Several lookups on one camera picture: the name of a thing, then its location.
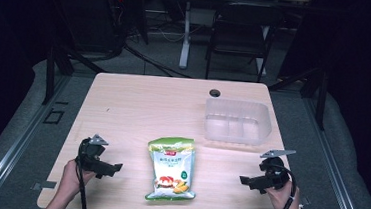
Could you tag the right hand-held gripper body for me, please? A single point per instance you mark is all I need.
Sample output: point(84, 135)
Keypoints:
point(274, 176)

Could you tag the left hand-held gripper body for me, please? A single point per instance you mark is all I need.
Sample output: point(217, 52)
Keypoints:
point(90, 153)

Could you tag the clear plastic bin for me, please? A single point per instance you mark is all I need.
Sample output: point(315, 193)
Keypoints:
point(235, 128)

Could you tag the green and white snack bag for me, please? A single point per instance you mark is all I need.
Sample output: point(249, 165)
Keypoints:
point(172, 165)

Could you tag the person's right hand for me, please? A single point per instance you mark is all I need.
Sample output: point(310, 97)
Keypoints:
point(281, 199)

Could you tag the person's left hand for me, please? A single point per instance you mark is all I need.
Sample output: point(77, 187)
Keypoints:
point(70, 179)

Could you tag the black tape rectangle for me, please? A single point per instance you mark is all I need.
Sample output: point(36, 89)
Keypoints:
point(53, 116)

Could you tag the grey tape strip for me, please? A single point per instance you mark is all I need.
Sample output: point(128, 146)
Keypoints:
point(44, 185)

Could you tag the black tape strip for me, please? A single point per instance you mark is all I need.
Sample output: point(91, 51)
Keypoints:
point(61, 102)

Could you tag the black metal stand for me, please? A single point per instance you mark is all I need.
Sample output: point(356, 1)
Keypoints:
point(50, 74)
point(321, 98)

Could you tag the black chair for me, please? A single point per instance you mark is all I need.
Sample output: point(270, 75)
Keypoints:
point(239, 35)

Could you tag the white desk leg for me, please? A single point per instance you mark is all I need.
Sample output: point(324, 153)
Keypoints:
point(185, 41)

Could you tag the metal floor rail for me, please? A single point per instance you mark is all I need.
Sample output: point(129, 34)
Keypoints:
point(335, 173)
point(12, 151)

